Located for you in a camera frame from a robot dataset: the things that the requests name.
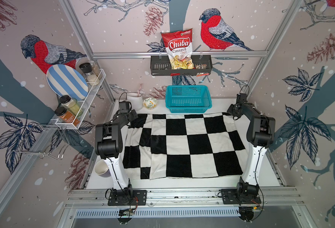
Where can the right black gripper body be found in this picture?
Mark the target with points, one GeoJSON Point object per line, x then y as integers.
{"type": "Point", "coordinates": [230, 110]}

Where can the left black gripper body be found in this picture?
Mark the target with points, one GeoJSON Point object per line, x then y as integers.
{"type": "Point", "coordinates": [132, 114]}

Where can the black white checkered pillowcase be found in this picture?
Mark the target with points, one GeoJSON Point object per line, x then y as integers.
{"type": "Point", "coordinates": [182, 146]}

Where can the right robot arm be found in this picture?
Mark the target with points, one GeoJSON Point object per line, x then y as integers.
{"type": "Point", "coordinates": [260, 135]}

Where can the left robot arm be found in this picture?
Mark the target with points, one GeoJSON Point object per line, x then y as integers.
{"type": "Point", "coordinates": [109, 145]}

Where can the white mug with straw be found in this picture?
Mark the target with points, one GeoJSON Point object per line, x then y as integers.
{"type": "Point", "coordinates": [136, 100]}

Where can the small floral ceramic bowl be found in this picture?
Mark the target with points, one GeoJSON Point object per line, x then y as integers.
{"type": "Point", "coordinates": [150, 103]}

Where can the teal plastic basket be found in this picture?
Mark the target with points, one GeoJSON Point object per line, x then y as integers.
{"type": "Point", "coordinates": [188, 99]}

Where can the green spice jar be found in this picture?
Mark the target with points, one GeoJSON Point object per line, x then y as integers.
{"type": "Point", "coordinates": [72, 105]}

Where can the purple white cup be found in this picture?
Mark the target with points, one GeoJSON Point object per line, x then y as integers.
{"type": "Point", "coordinates": [101, 169]}

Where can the glass salt shaker black lid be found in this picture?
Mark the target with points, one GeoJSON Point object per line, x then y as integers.
{"type": "Point", "coordinates": [91, 77]}

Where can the orange spice jar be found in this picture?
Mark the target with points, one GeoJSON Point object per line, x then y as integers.
{"type": "Point", "coordinates": [66, 116]}

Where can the blue white striped plate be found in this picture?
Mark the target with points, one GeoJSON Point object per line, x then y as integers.
{"type": "Point", "coordinates": [64, 80]}

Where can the red Chuba chips bag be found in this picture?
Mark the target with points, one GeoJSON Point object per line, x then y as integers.
{"type": "Point", "coordinates": [179, 48]}

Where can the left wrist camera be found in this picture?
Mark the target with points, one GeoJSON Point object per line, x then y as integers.
{"type": "Point", "coordinates": [125, 107]}

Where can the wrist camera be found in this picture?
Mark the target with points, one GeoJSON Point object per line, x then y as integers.
{"type": "Point", "coordinates": [241, 98]}
{"type": "Point", "coordinates": [125, 107]}

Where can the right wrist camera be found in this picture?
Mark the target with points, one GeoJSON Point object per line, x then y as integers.
{"type": "Point", "coordinates": [241, 98]}

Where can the black wall-mounted wire shelf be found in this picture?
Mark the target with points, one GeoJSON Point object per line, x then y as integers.
{"type": "Point", "coordinates": [160, 66]}

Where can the white wire wall rack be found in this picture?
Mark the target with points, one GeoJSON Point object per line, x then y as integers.
{"type": "Point", "coordinates": [92, 91]}

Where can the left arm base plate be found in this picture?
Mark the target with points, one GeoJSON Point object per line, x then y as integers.
{"type": "Point", "coordinates": [118, 198]}

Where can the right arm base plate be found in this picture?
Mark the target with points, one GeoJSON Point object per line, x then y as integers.
{"type": "Point", "coordinates": [231, 197]}

